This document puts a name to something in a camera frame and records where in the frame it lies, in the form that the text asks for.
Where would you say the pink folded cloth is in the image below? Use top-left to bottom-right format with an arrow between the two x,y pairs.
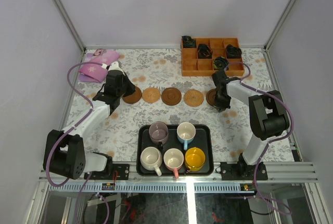
79,48 -> 121,83

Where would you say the blue mug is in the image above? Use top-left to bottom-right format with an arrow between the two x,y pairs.
176,122 -> 196,151

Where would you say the yellow mug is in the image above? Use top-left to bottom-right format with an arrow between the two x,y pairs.
185,147 -> 206,173

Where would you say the black serving tray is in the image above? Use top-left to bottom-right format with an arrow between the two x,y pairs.
136,124 -> 215,177

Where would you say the pink mug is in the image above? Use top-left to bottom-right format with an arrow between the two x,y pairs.
163,148 -> 184,179

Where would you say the dark brown wooden coaster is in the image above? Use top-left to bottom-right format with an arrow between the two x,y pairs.
123,86 -> 142,104
206,89 -> 216,106
161,88 -> 182,106

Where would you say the woven rattan coaster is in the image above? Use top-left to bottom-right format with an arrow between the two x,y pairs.
184,90 -> 204,107
142,87 -> 161,103

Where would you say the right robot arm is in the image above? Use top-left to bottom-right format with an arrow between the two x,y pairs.
212,70 -> 292,180

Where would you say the rolled dark sock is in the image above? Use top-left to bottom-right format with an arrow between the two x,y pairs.
182,35 -> 197,48
197,44 -> 212,59
213,56 -> 229,70
225,44 -> 242,59

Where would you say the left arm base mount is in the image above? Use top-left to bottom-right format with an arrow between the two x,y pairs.
90,164 -> 130,181

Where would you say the orange compartment organizer box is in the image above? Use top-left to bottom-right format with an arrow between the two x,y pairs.
181,38 -> 245,77

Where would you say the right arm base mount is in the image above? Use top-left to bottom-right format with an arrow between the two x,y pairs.
220,153 -> 268,181

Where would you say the purple mug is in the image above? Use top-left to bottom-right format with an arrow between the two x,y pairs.
148,121 -> 169,151

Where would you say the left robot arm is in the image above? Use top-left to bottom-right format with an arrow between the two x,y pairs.
43,70 -> 135,180

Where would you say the cream white mug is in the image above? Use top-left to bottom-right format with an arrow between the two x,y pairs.
140,147 -> 162,176

